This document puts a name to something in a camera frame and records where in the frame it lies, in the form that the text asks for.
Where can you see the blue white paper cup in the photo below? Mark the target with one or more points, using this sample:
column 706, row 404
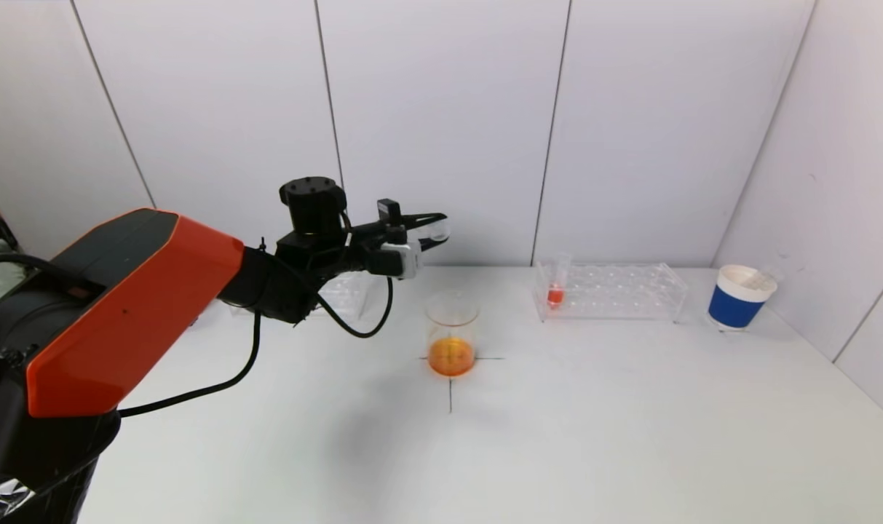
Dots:
column 734, row 309

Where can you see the clear plastic film wrap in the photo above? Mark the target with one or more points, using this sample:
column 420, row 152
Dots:
column 1, row 498

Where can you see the test tube with yellow pigment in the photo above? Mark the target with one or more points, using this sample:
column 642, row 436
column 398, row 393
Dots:
column 769, row 276

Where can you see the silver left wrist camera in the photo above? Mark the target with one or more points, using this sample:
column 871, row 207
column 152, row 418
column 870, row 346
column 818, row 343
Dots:
column 405, row 260

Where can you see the clear acrylic test tube rack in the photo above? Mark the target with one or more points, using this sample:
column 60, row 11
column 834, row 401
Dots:
column 346, row 295
column 616, row 295

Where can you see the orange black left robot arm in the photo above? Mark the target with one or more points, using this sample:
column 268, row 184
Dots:
column 135, row 306

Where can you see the test tube with red liquid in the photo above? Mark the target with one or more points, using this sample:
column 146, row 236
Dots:
column 555, row 296
column 436, row 231

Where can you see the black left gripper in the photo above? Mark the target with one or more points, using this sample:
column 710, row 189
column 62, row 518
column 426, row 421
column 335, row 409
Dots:
column 391, row 220

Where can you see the clear glass beaker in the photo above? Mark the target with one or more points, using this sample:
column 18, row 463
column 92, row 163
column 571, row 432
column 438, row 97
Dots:
column 452, row 353

